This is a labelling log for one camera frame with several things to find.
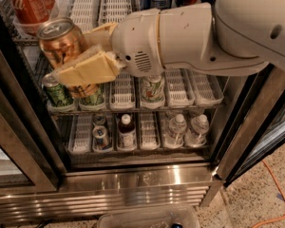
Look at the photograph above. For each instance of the clear water bottle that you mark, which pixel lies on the clear water bottle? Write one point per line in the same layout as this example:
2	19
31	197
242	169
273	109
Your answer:
197	131
175	131

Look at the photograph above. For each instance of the red cola can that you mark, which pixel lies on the red cola can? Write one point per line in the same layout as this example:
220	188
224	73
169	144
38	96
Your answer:
32	13

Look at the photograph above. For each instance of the clear water bottle left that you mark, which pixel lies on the clear water bottle left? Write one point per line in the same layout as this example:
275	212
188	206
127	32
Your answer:
175	131

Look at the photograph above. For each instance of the green can front left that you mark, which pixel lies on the green can front left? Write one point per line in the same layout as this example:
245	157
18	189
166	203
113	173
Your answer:
56	93

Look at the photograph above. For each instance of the fridge glass door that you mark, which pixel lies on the fridge glass door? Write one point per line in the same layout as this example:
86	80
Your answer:
269	137

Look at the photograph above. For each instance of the clear water bottle right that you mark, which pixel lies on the clear water bottle right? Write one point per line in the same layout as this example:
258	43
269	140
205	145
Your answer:
197	131

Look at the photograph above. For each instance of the dark juice bottle white cap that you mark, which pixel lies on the dark juice bottle white cap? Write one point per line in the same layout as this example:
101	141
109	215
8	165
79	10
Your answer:
127	133

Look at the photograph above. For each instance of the stainless steel fridge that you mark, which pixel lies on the stainless steel fridge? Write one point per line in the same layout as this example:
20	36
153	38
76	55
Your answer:
54	171

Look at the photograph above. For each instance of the green can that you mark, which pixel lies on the green can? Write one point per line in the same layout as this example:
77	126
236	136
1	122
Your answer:
97	98
56	93

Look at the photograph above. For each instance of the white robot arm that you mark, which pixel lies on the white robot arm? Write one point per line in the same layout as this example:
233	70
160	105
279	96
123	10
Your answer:
228	38

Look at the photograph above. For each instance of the blue silver can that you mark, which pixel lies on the blue silver can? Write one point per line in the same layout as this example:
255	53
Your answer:
101	137
99	119

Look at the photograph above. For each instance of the blue silver can front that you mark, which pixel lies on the blue silver can front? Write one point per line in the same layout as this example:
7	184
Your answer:
101	137

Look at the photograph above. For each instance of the blue silver can back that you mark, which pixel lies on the blue silver can back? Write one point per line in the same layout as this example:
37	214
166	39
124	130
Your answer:
99	119

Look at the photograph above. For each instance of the white floral can front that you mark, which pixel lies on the white floral can front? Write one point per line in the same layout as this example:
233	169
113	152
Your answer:
152	89

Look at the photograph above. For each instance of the orange gold soda can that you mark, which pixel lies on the orange gold soda can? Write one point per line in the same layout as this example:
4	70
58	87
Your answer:
61	41

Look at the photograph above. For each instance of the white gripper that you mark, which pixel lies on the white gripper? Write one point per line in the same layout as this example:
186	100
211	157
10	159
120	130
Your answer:
137	43

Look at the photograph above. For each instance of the clear plastic bin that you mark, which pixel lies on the clear plastic bin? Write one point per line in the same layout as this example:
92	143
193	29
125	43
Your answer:
168	216

